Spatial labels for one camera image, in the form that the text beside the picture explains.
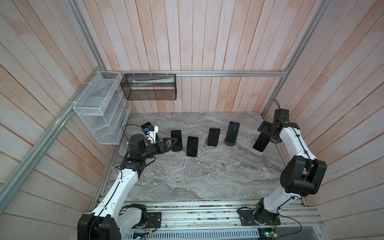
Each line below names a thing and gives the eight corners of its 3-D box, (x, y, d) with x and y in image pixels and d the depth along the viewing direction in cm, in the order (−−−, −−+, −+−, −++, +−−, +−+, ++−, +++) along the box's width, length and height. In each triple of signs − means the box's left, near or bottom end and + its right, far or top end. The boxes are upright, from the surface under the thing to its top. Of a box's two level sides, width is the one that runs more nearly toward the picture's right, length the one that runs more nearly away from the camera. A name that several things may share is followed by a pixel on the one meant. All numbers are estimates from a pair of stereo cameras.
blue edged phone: (207, 147, 104) (210, 134, 92) (207, 141, 107) (209, 128, 95) (217, 147, 104) (221, 134, 92) (216, 141, 107) (219, 128, 95)
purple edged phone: (224, 144, 105) (228, 130, 94) (226, 134, 111) (230, 120, 99) (232, 146, 104) (238, 133, 92) (234, 136, 110) (240, 122, 98)
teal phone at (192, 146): (186, 156, 99) (186, 146, 89) (188, 146, 104) (187, 136, 94) (196, 157, 98) (197, 147, 88) (197, 147, 103) (198, 137, 93)
